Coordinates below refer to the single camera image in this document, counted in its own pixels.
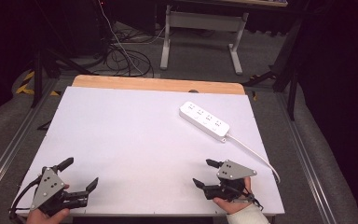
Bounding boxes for white power strip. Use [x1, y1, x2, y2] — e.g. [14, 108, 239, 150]
[178, 100, 231, 144]

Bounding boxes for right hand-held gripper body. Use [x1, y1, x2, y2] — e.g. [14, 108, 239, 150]
[203, 159, 258, 202]

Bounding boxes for white board table cover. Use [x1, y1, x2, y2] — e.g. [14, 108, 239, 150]
[14, 85, 285, 217]

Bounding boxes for thin white floor cable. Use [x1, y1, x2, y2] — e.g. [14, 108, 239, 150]
[97, 0, 145, 77]

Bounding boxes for white metal desk frame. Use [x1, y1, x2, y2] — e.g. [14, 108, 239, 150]
[159, 4, 250, 77]

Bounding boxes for white power strip cable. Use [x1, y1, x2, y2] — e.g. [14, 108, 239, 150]
[225, 133, 282, 185]

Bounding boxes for aluminium floor rail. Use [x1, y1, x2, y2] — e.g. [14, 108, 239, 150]
[0, 77, 60, 203]
[276, 91, 334, 224]

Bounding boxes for black tripod stand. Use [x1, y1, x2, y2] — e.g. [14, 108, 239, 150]
[30, 40, 99, 109]

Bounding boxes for person's left hand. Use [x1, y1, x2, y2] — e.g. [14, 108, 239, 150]
[25, 183, 71, 224]

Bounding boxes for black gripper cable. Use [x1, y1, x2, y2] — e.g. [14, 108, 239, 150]
[7, 175, 43, 220]

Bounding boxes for black floor cables bundle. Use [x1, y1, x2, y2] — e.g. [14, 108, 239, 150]
[103, 27, 155, 78]

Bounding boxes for yellow black floor tape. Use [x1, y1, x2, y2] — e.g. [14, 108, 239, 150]
[14, 70, 62, 97]

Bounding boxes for black metal stand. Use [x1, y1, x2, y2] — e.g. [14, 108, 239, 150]
[241, 15, 304, 121]

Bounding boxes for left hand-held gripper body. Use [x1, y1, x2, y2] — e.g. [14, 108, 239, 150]
[30, 166, 90, 217]

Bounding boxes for person's right hand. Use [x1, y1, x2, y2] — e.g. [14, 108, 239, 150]
[212, 176, 254, 216]

